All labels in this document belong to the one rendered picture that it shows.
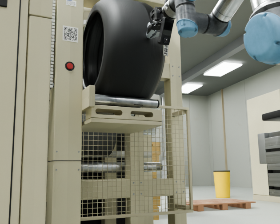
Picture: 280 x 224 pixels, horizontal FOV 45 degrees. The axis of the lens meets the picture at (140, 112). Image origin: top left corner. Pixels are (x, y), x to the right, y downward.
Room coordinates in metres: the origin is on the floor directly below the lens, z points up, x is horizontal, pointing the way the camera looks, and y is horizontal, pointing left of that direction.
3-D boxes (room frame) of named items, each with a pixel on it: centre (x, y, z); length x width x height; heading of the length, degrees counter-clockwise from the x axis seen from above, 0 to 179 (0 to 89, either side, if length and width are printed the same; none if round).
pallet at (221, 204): (5.53, -1.12, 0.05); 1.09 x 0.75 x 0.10; 106
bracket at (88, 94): (1.65, 0.29, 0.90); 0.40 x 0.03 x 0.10; 26
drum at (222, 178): (7.59, -1.77, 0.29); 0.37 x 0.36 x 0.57; 17
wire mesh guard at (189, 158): (2.13, 0.07, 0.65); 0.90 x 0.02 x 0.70; 116
